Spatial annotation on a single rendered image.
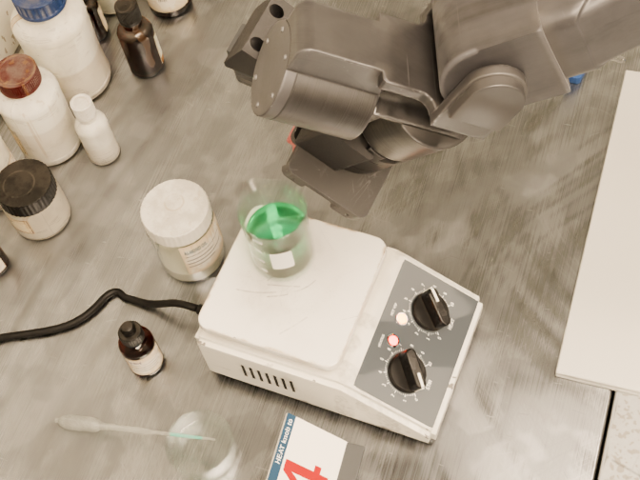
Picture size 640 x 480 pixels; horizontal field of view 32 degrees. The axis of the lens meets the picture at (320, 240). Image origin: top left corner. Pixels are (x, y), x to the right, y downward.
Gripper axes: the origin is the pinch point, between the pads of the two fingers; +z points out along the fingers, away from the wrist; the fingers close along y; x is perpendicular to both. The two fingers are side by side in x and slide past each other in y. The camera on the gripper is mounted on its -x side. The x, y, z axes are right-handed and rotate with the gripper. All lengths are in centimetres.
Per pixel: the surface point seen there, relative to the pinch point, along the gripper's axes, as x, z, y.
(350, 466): 16.8, 5.0, 17.9
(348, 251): 8.0, 3.9, 3.5
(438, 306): 15.7, 0.9, 4.2
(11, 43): -21.8, 36.9, -5.9
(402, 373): 15.6, 1.1, 10.3
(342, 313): 9.2, 2.0, 8.5
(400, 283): 12.9, 3.2, 3.6
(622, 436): 32.3, -4.5, 6.6
